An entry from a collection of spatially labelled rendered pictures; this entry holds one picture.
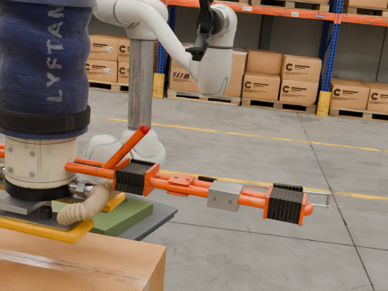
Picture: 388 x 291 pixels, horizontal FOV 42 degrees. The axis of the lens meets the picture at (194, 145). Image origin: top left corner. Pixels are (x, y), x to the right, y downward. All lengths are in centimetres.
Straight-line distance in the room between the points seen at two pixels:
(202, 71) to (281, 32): 805
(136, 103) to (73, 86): 96
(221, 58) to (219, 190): 59
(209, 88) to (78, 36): 57
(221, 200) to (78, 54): 45
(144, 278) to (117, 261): 10
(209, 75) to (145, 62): 55
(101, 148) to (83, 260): 69
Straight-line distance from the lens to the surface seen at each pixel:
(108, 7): 198
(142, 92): 212
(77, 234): 117
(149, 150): 214
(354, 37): 981
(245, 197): 112
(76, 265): 140
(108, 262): 141
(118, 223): 195
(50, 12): 113
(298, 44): 968
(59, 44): 115
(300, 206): 111
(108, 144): 201
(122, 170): 119
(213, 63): 160
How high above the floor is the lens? 164
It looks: 16 degrees down
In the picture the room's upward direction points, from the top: 6 degrees clockwise
